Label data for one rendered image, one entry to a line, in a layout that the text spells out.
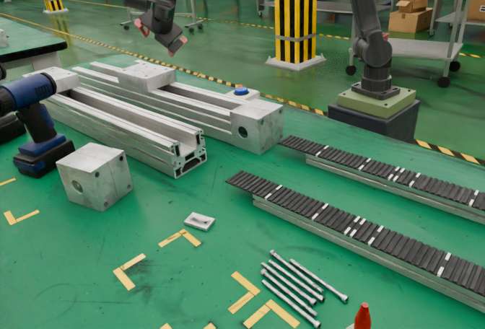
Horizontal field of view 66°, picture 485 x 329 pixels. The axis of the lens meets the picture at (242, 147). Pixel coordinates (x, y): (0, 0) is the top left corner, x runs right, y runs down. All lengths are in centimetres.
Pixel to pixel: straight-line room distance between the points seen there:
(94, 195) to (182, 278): 27
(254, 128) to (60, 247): 47
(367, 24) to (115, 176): 75
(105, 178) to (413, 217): 58
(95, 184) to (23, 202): 21
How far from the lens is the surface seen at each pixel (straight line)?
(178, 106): 108
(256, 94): 112
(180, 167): 85
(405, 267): 63
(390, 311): 59
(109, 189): 80
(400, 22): 581
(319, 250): 65
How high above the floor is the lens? 123
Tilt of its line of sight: 29 degrees down
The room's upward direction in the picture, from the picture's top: 4 degrees counter-clockwise
